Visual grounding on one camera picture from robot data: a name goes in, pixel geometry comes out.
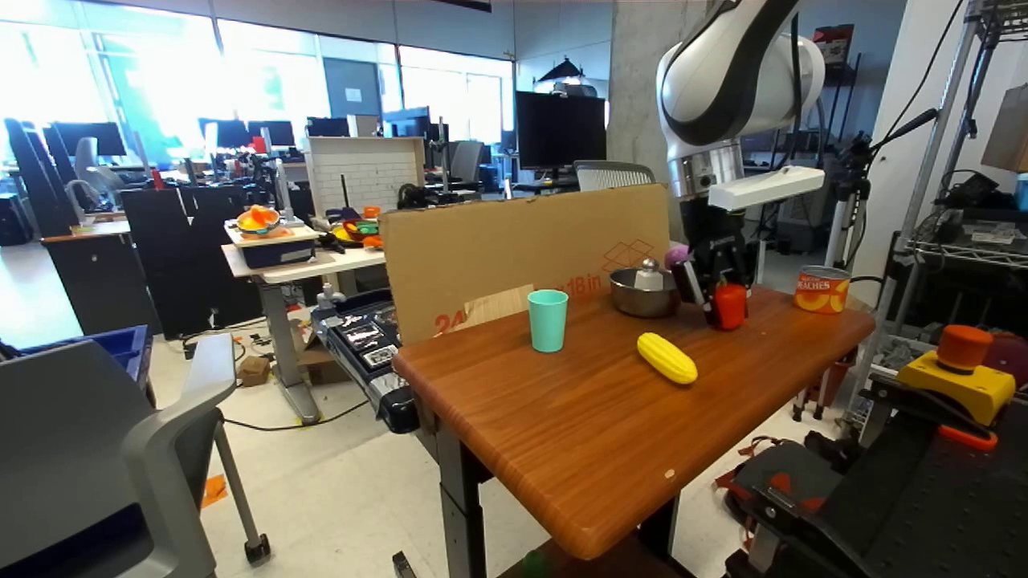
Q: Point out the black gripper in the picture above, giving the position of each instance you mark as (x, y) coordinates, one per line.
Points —
(718, 248)

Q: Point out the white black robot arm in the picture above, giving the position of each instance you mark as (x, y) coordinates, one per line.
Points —
(740, 71)

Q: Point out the purple plush ball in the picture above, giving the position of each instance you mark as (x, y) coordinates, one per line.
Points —
(677, 255)

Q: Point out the silver metal bowl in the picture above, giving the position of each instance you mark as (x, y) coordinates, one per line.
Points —
(643, 295)

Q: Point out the orange labelled tin can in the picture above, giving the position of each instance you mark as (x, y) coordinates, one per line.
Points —
(822, 295)

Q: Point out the yellow corn toy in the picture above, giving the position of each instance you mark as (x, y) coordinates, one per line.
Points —
(665, 357)

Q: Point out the teal plastic cup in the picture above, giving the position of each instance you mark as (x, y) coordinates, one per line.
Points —
(547, 321)

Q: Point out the wooden table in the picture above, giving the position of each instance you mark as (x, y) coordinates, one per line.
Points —
(591, 441)

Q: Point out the black computer monitor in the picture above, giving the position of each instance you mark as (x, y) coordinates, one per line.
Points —
(558, 130)

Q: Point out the brown cardboard backboard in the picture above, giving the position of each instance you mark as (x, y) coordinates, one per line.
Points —
(442, 263)

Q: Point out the black perforated breadboard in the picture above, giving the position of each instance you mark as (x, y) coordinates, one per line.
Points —
(915, 505)

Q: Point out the white background desk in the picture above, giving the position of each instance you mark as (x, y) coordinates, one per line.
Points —
(290, 255)

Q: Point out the grey office chair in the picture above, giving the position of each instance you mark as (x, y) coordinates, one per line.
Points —
(97, 482)

